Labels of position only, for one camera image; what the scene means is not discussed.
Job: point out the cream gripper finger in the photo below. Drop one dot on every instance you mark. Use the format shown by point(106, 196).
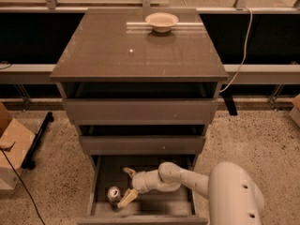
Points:
point(130, 172)
point(130, 196)

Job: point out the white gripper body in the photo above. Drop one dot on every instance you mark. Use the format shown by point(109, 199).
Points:
point(140, 182)

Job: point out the silver 7up can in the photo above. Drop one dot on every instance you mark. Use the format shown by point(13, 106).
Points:
point(114, 196)

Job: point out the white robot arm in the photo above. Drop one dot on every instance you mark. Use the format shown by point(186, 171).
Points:
point(233, 197)

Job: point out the bottom open grey drawer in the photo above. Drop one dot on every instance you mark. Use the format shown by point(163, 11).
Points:
point(112, 180)

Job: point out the middle grey drawer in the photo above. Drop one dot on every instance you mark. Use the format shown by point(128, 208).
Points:
point(142, 145)

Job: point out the top grey drawer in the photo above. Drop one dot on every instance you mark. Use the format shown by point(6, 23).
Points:
point(140, 111)

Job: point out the grey drawer cabinet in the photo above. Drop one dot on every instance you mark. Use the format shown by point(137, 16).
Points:
point(115, 54)

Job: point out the black bar on floor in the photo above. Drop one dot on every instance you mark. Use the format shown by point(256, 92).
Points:
point(29, 162)

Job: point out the cardboard box left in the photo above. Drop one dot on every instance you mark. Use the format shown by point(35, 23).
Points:
point(15, 140)

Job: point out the cardboard box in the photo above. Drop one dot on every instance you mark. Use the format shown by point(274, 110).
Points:
point(15, 140)
point(295, 111)

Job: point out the white bowl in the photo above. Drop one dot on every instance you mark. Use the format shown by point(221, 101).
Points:
point(162, 22)

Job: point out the cardboard box right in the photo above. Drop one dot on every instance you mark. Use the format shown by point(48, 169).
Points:
point(295, 111)

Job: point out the metal window rail frame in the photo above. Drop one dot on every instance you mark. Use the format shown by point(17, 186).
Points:
point(12, 72)

